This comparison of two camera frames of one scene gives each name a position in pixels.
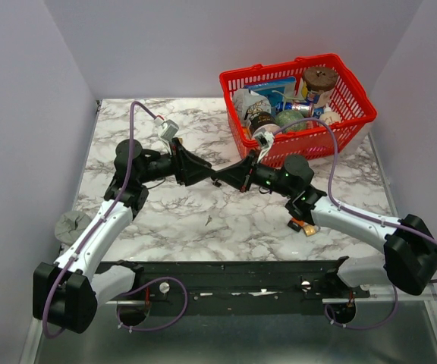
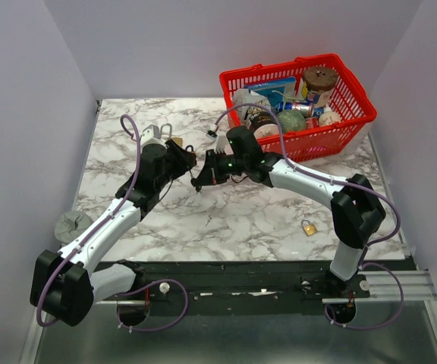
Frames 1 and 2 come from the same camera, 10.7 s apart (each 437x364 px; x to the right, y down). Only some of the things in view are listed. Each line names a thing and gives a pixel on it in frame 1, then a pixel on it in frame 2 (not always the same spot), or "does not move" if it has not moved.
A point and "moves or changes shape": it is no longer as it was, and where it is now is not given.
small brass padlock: x=311 y=230 does not move
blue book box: x=275 y=90 does not move
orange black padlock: x=295 y=224 moves or changes shape
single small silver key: x=209 y=219 does not move
